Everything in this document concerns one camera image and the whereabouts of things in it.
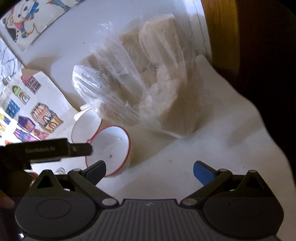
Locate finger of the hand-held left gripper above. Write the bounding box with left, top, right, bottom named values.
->
left=69, top=142, right=93, bottom=157

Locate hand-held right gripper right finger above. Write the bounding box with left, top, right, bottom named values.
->
left=180, top=160, right=275, bottom=207

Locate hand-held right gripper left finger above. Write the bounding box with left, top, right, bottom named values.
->
left=24, top=160, right=119, bottom=207

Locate white ceramic cup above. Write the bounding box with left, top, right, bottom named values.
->
left=70, top=108, right=103, bottom=144

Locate white red-rimmed ceramic bowl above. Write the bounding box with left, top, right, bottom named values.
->
left=85, top=126, right=133, bottom=178

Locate white printed tablecloth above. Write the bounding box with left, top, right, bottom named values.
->
left=30, top=56, right=292, bottom=202

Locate coloured houses drawing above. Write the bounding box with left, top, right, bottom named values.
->
left=0, top=70, right=80, bottom=145

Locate clear bag of white rolls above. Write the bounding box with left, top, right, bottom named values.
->
left=72, top=13, right=214, bottom=139

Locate drawing of girl with teddy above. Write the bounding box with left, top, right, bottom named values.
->
left=0, top=0, right=86, bottom=52

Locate wooden door frame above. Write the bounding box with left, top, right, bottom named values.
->
left=200, top=0, right=240, bottom=67

